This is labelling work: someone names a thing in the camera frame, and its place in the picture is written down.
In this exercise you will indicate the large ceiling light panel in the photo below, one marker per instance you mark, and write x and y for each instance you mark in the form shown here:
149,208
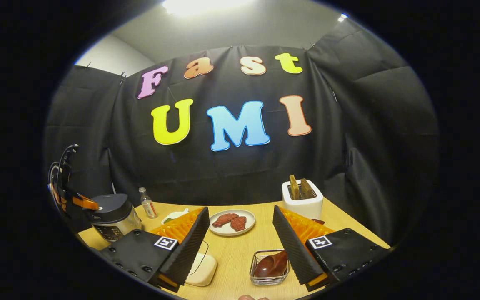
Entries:
206,6

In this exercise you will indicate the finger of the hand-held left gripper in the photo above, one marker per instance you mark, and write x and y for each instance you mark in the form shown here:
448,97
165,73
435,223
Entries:
82,202

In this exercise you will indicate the red meat piece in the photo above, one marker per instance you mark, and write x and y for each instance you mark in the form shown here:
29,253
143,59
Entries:
224,220
238,223

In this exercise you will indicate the white toaster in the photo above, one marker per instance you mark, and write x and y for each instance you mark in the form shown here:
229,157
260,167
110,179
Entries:
302,208

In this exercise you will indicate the white divided bean dish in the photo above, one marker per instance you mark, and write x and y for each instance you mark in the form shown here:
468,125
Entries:
175,215

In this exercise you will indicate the brown toast slice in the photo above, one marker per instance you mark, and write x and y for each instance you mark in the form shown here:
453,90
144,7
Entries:
307,189
294,188

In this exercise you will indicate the small ceiling light panel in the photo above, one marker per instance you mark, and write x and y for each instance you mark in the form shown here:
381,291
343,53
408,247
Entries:
342,17

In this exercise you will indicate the brown wooden spoon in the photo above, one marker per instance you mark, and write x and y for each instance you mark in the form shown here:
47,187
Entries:
270,264

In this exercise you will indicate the round white plate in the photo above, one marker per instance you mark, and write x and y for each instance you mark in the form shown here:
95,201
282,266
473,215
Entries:
248,216

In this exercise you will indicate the small glass bottle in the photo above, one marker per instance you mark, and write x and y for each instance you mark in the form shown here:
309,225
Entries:
148,206

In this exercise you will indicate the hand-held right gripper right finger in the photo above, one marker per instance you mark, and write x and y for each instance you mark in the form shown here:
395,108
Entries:
292,250

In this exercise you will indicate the black backdrop cloth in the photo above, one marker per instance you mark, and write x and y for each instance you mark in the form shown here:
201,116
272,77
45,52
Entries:
231,171

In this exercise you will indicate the black and silver rice cooker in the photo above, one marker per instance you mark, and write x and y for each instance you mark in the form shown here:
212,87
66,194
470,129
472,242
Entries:
115,216

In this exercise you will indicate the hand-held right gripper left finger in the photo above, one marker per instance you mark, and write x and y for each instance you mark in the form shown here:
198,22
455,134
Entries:
188,250

